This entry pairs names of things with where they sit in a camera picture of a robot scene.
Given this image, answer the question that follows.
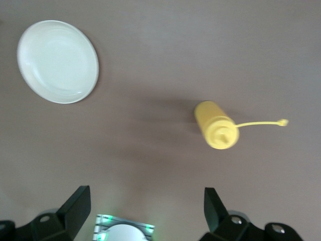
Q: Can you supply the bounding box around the beige plate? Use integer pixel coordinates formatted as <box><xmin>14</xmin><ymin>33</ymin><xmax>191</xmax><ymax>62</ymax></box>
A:
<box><xmin>17</xmin><ymin>20</ymin><xmax>100</xmax><ymax>105</ymax></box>

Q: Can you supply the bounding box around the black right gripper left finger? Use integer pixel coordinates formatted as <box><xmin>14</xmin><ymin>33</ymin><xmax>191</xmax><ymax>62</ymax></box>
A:
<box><xmin>0</xmin><ymin>185</ymin><xmax>91</xmax><ymax>241</ymax></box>

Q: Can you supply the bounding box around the yellow squeeze bottle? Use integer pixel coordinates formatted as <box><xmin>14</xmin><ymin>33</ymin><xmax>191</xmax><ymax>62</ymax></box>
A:
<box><xmin>193</xmin><ymin>100</ymin><xmax>289</xmax><ymax>151</ymax></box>

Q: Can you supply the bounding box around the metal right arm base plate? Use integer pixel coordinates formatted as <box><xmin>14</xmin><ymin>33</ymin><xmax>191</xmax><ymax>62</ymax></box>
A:
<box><xmin>92</xmin><ymin>213</ymin><xmax>155</xmax><ymax>241</ymax></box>

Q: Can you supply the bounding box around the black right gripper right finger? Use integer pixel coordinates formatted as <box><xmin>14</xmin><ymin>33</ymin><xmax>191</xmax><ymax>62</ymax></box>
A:
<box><xmin>199</xmin><ymin>187</ymin><xmax>301</xmax><ymax>241</ymax></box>

